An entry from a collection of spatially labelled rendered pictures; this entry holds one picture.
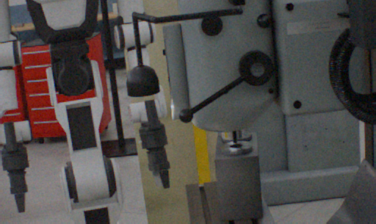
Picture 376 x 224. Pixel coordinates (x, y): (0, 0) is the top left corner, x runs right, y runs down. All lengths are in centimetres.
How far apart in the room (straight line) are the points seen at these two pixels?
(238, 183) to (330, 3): 63
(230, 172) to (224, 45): 51
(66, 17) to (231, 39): 82
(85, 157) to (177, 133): 126
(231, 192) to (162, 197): 163
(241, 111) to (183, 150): 193
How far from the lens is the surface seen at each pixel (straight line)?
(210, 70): 129
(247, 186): 171
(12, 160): 202
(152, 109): 202
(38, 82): 610
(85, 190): 201
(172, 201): 333
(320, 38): 129
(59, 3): 198
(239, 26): 128
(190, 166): 326
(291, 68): 129
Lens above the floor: 170
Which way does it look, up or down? 13 degrees down
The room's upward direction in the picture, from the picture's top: 6 degrees counter-clockwise
